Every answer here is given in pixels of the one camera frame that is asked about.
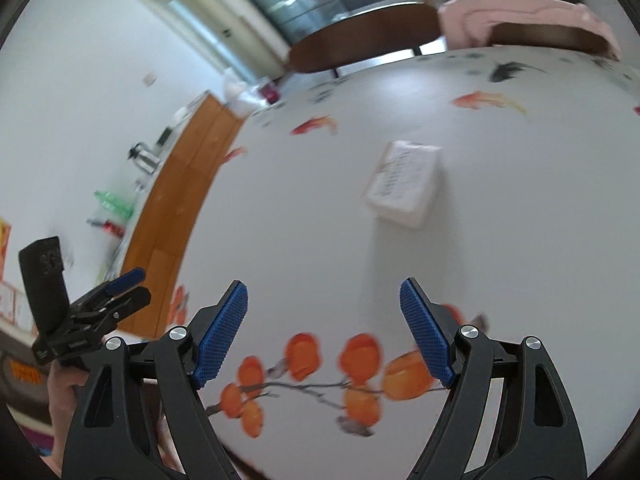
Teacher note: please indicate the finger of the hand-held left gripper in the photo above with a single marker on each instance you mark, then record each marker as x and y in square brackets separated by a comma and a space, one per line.
[127, 302]
[127, 277]

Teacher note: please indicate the red cup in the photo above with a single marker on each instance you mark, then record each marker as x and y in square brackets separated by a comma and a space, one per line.
[270, 93]

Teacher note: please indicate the white door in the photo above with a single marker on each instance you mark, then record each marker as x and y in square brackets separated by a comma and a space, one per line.
[210, 25]

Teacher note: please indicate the brown wooden chair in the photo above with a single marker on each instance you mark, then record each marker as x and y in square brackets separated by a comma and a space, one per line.
[360, 40]

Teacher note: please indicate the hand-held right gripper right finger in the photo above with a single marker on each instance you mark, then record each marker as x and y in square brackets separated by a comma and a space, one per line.
[425, 332]

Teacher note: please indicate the white plastic bag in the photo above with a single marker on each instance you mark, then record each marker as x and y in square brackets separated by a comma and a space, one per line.
[240, 95]

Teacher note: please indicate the red can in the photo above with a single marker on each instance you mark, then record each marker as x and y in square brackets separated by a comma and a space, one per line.
[107, 227]

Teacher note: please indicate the person's left hand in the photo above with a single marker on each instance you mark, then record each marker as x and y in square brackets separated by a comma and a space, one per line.
[62, 400]

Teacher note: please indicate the green plastic bottle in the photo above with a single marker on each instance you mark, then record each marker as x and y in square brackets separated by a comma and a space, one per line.
[114, 202]

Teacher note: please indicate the red and white wall poster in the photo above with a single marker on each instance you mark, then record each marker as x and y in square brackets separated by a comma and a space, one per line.
[4, 250]

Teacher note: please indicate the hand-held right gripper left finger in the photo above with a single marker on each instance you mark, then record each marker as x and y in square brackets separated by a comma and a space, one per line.
[222, 335]

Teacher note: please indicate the pink covered chair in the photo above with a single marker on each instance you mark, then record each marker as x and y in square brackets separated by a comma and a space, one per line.
[500, 10]

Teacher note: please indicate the wooden sideboard with white top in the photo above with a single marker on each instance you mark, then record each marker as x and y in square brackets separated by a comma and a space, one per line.
[175, 210]

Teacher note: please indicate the white tablecloth with orange print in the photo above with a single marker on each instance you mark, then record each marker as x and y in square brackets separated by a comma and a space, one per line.
[310, 220]

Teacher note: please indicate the wall switch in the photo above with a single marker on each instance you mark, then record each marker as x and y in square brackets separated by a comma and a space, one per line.
[149, 79]

